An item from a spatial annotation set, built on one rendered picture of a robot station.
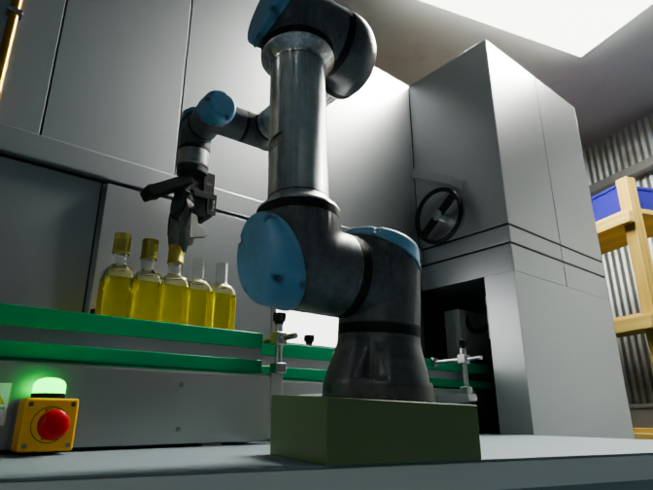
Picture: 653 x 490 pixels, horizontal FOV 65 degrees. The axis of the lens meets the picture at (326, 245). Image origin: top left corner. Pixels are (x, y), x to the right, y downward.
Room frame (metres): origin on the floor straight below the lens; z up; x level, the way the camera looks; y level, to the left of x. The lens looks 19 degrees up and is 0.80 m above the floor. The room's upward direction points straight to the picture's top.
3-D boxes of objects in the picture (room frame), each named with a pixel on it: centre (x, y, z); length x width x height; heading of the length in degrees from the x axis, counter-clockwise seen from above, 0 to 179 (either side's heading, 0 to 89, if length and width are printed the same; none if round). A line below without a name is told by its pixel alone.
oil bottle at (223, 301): (1.16, 0.24, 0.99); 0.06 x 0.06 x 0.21; 39
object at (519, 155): (1.93, -0.74, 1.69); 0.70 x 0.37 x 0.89; 130
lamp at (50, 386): (0.78, 0.40, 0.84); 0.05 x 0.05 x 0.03
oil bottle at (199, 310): (1.12, 0.29, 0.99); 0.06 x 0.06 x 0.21; 40
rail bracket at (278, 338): (1.10, 0.12, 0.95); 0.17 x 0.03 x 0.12; 40
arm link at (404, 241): (0.72, -0.07, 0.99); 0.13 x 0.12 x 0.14; 124
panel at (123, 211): (1.39, 0.18, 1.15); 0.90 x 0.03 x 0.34; 130
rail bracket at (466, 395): (1.51, -0.38, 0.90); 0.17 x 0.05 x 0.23; 40
